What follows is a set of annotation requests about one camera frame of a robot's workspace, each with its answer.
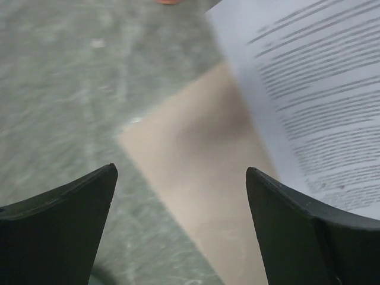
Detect white printed paper sheets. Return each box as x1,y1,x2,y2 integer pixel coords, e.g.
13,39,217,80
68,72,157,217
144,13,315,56
207,0,379,219

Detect tan paper folder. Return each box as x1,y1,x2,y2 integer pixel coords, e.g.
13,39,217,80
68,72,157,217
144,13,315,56
119,63,275,284

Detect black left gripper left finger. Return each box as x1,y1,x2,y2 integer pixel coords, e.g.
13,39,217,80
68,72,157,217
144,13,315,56
1,163,118,284

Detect terracotta rectangular tray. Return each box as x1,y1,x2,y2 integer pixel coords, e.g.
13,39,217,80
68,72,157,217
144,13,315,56
156,0,181,5

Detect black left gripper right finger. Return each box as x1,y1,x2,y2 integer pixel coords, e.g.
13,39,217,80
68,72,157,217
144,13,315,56
246,167,379,284

